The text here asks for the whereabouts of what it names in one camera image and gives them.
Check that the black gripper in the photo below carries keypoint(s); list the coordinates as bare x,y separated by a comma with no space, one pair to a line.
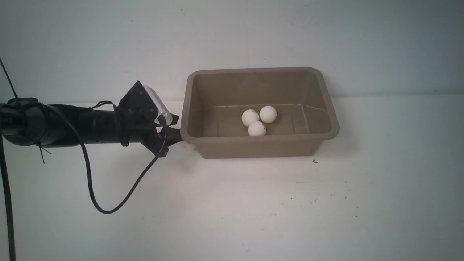
134,127

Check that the white ping-pong ball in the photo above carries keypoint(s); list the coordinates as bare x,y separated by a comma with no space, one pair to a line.
268,114
249,116
257,128

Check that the tan plastic bin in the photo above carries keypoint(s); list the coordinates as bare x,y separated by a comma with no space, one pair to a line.
215,100

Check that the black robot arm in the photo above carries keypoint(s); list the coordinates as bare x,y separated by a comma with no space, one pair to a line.
27,122

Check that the black zip tie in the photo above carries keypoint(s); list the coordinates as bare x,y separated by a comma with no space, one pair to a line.
11,83

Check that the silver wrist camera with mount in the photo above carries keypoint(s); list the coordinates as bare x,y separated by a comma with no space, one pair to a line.
143,101

